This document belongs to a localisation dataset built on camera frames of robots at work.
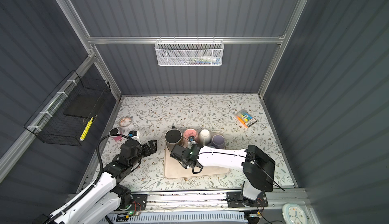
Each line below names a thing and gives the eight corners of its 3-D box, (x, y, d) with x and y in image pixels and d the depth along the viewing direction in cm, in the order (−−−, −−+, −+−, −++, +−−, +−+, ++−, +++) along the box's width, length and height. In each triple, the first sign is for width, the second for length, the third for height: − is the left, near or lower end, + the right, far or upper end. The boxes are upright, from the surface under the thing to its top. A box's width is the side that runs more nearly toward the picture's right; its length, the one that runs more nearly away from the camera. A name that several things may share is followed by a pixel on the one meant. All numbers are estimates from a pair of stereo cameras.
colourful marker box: (248, 128, 103) (249, 126, 102) (235, 117, 109) (236, 115, 108) (256, 121, 107) (257, 119, 105) (242, 111, 113) (243, 109, 111)
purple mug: (211, 151, 93) (212, 144, 85) (211, 141, 97) (212, 134, 90) (223, 151, 93) (225, 144, 85) (222, 141, 97) (224, 134, 90)
